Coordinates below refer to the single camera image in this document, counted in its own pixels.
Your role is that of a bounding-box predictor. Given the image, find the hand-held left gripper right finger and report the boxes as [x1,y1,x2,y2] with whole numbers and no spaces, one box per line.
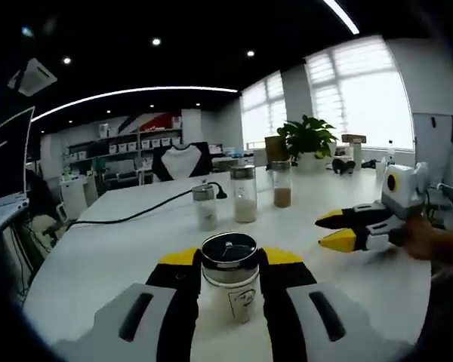
[257,246,414,362]

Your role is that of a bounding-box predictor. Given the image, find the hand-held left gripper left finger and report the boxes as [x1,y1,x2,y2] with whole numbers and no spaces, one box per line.
[56,247,204,362]

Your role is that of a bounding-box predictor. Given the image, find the short glass seasoning bottle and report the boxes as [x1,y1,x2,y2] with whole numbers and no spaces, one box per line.
[199,232,260,326]
[192,185,217,232]

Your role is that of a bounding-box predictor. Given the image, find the tall seasoning bottle brown contents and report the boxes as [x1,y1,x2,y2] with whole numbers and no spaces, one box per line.
[270,161,294,209]

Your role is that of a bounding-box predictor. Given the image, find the tall seasoning bottle white contents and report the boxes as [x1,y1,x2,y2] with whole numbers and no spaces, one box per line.
[230,164,258,224]

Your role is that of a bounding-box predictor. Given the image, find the person's right hand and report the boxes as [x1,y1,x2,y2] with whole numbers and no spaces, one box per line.
[403,216,439,262]

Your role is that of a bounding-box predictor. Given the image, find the black headphones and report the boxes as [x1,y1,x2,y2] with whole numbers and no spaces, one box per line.
[331,158,356,176]

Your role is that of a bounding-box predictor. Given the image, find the white thermos flask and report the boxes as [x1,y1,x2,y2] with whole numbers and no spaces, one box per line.
[352,142,364,173]

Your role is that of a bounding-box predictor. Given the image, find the large green potted plant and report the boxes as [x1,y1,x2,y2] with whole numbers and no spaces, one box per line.
[276,115,340,174]

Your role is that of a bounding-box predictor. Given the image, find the wide window with white blinds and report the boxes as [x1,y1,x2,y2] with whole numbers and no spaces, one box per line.
[304,35,415,151]

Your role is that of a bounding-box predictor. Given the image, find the brown cardboard box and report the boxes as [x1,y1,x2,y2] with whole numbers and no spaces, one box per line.
[264,136,290,167]

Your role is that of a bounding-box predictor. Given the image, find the narrow window with white blinds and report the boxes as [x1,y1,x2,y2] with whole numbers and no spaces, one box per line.
[240,70,288,151]

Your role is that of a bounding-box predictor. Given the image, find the white low cabinet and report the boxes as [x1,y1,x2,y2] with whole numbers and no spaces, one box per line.
[58,176,91,222]

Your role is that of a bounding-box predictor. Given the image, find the row of white storage bins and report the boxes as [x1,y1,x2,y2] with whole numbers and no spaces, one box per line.
[109,137,182,154]

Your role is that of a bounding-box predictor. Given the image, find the straight ceiling light strip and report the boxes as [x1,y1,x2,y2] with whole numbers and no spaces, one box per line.
[322,0,359,34]

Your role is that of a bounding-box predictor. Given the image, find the curved ceiling light strip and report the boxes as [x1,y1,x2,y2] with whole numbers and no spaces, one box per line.
[30,86,239,122]

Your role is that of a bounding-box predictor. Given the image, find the silver open laptop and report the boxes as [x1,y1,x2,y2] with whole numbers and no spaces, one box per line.
[0,106,37,237]

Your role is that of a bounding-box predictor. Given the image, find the ceiling air conditioner vent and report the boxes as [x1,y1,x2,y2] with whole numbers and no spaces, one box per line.
[8,58,57,96]

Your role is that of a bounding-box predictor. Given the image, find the black power cable with plug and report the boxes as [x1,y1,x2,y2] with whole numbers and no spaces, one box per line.
[66,181,230,230]

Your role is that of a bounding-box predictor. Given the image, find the wall shelf unit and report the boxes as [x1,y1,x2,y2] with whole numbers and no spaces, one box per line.
[65,127,184,178]

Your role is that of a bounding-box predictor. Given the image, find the red blue striped wall banner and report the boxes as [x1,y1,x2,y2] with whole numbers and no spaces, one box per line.
[119,111,183,133]

